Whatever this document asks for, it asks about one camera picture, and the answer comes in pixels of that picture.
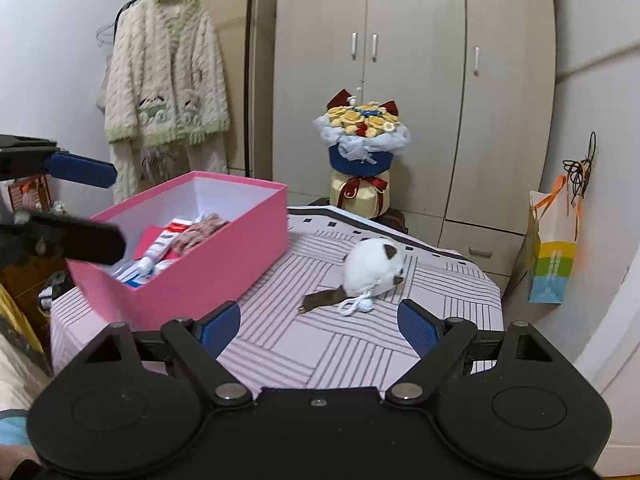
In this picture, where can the striped tablecloth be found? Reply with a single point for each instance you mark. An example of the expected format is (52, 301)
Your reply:
(276, 347)

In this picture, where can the cream knitted cardigan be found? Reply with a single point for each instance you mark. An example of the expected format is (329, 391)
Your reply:
(165, 102)

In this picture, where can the white toothpaste tube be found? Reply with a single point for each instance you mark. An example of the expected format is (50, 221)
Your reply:
(180, 225)

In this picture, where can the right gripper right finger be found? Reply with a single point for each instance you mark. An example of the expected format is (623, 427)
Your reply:
(441, 346)

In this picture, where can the wooden side cabinet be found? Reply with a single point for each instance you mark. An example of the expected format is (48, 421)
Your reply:
(31, 270)

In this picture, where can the pink floral scrunchie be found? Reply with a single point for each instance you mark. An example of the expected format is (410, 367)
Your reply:
(197, 234)

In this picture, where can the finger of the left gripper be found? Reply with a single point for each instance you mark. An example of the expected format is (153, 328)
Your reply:
(23, 157)
(60, 239)

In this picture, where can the colourful paper gift bag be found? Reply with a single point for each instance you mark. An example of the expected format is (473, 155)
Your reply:
(551, 241)

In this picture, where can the blue wet wipes pack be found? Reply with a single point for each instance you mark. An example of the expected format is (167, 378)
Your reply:
(132, 277)

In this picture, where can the white door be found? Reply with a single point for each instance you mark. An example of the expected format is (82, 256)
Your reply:
(610, 361)

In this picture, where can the beige wardrobe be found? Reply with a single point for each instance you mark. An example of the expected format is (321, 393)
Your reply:
(473, 81)

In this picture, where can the white plush cat keychain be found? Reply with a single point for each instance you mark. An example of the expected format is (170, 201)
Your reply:
(372, 268)

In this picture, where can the yellow flower bouquet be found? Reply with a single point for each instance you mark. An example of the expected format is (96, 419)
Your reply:
(362, 141)

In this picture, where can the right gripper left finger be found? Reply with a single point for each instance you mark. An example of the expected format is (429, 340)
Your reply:
(196, 345)

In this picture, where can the pink cardboard box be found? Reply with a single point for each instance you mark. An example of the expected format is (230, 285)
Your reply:
(221, 268)

